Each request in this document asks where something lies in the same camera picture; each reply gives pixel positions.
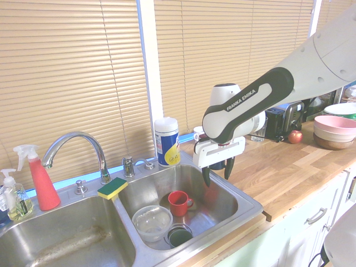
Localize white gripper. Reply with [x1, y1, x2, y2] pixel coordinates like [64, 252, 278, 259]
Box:
[194, 136, 246, 188]

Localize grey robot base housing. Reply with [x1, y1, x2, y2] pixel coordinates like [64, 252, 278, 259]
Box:
[323, 205, 356, 267]

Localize stainless steel double sink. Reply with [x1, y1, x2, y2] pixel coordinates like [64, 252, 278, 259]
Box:
[0, 159, 264, 267]

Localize white ceramic mug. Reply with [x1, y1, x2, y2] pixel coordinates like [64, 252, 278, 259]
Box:
[193, 126, 208, 142]

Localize red mug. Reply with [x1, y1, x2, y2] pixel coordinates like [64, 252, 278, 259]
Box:
[167, 190, 194, 217]

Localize clear drinking glass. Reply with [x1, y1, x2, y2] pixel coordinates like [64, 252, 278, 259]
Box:
[251, 115, 269, 143]

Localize disinfecting wipes canister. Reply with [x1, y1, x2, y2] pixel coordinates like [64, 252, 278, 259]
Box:
[154, 117, 181, 168]

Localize dark green cup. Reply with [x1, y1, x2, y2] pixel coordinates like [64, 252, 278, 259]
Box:
[166, 223, 194, 249]

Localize clear plastic bowl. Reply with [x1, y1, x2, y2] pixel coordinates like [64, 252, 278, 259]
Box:
[132, 205, 174, 243]

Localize red apple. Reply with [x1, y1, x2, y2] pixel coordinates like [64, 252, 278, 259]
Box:
[288, 130, 304, 145]

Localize black chrome toaster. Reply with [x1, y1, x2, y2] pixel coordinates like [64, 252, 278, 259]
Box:
[264, 101, 305, 143]

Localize yellow green sponge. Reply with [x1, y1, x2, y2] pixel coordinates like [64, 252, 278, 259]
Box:
[97, 176, 129, 201]

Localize beige bowl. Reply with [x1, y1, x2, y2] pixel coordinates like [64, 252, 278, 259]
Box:
[313, 125, 355, 139]

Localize dark countertop appliance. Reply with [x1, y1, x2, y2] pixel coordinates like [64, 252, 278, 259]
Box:
[304, 91, 343, 122]

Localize pink bowl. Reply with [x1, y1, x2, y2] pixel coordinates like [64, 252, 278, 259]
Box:
[314, 115, 356, 131]

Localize chrome kitchen faucet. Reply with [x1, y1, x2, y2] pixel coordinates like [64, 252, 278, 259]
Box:
[41, 131, 113, 185]

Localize chrome faucet knob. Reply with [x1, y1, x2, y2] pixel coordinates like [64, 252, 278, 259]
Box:
[74, 179, 88, 195]

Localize white green plate stack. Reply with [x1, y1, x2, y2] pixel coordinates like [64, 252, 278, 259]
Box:
[323, 103, 356, 121]

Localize wide beige window blind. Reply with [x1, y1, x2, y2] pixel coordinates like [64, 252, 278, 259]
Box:
[0, 0, 155, 193]

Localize red spray bottle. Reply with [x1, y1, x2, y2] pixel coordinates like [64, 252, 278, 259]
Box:
[13, 144, 62, 211]

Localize narrow beige window blind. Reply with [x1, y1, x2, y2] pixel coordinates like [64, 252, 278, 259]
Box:
[317, 0, 349, 32]

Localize clear hand soap bottle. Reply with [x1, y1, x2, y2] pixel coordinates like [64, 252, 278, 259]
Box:
[0, 168, 34, 222]

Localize blue dish soap bottle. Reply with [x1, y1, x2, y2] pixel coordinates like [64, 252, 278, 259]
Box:
[0, 184, 9, 226]

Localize silver drawer handle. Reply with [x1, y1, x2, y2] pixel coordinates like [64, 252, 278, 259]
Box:
[305, 207, 328, 226]

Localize black cable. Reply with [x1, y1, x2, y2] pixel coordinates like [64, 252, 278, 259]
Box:
[308, 246, 329, 267]

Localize silver cabinet handle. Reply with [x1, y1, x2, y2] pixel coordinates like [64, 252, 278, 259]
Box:
[347, 176, 356, 200]

